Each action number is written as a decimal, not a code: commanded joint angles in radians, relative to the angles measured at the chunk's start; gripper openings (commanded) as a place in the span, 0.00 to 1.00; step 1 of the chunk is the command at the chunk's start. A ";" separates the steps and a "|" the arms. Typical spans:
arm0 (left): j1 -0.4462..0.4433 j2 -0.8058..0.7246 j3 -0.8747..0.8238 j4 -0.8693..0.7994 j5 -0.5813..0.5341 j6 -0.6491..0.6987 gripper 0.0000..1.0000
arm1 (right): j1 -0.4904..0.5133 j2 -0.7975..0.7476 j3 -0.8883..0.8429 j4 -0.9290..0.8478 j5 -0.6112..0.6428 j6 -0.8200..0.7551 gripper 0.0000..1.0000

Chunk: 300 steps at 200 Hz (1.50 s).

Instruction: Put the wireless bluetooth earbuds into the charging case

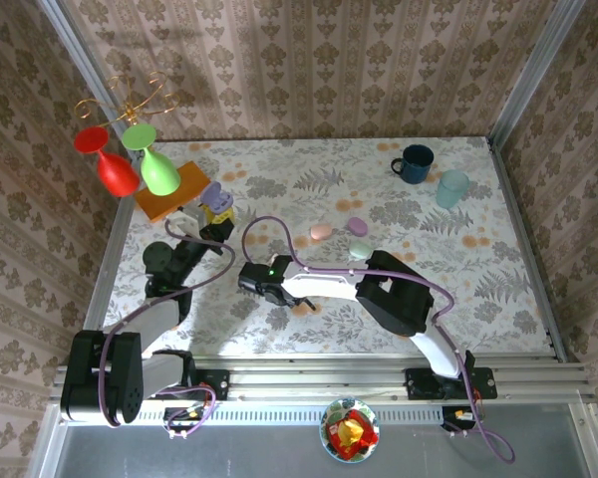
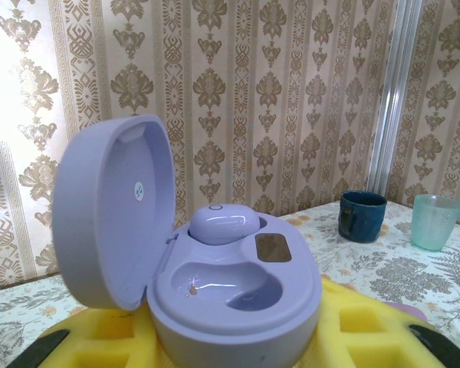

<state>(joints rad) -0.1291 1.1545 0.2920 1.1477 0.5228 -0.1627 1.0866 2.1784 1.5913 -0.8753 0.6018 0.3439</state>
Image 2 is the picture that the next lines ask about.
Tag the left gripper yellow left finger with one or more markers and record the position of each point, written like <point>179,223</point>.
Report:
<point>138,347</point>

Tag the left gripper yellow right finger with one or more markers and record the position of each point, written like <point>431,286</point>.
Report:
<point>395,345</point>

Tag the purple earbud charging case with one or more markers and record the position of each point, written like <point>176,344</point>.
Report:
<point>410,309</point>

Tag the lavender earbud charging case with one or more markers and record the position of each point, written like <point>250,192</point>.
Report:
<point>253,299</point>

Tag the floral patterned tablecloth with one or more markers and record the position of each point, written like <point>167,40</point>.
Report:
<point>406,276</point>

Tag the dark blue mug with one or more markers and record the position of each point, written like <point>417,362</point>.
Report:
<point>364,226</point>

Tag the teal translucent tumbler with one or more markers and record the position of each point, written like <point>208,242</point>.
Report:
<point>437,226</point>

